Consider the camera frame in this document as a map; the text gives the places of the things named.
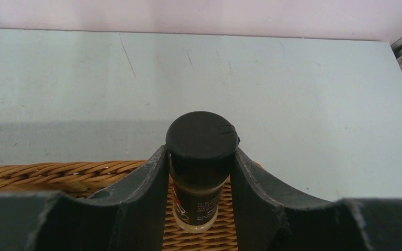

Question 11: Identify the small black pepper jar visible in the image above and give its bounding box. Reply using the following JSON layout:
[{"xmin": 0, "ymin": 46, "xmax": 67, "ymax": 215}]
[{"xmin": 165, "ymin": 111, "xmax": 240, "ymax": 233}]

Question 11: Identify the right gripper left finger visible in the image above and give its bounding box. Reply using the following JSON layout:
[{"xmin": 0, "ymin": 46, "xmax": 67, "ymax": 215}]
[{"xmin": 0, "ymin": 146, "xmax": 169, "ymax": 250}]

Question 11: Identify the brown wicker divided basket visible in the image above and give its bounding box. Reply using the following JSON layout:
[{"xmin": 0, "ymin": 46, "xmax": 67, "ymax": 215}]
[{"xmin": 0, "ymin": 161, "xmax": 240, "ymax": 250}]

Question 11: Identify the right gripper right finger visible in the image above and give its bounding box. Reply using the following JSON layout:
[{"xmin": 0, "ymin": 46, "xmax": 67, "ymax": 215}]
[{"xmin": 231, "ymin": 150, "xmax": 402, "ymax": 250}]

